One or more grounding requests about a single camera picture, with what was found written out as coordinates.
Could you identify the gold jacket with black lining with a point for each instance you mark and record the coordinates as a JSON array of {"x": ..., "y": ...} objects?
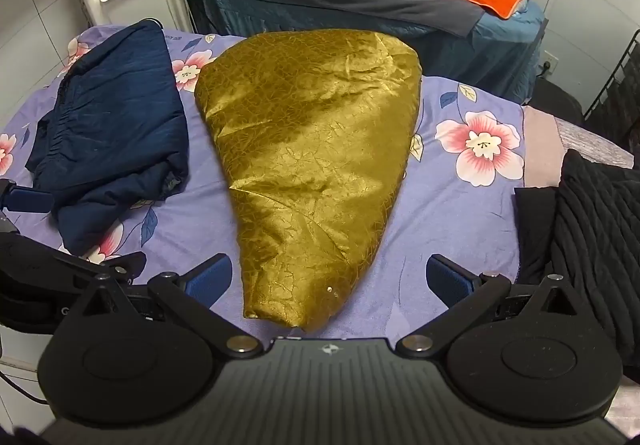
[{"x": 310, "y": 165}]

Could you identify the navy blue garment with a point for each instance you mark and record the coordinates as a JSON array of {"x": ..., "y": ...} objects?
[{"x": 115, "y": 125}]

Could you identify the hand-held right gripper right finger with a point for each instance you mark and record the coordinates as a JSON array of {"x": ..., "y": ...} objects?
[{"x": 449, "y": 275}]

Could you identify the pink grey blanket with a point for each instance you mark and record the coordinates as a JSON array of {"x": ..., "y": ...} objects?
[{"x": 550, "y": 145}]

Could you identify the black quilted garment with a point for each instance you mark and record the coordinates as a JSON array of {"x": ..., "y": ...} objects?
[{"x": 595, "y": 235}]

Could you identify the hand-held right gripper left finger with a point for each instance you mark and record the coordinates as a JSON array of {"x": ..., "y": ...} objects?
[{"x": 211, "y": 273}]

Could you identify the purple floral bedsheet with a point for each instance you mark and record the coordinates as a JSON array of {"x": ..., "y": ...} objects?
[{"x": 450, "y": 205}]

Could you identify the massage bed with blue cover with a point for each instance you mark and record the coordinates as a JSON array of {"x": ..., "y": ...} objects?
[{"x": 475, "y": 55}]

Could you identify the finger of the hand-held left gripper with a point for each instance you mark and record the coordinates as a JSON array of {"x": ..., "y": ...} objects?
[
  {"x": 107, "y": 265},
  {"x": 31, "y": 200}
]

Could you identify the white wall socket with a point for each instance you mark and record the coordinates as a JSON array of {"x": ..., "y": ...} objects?
[{"x": 550, "y": 61}]

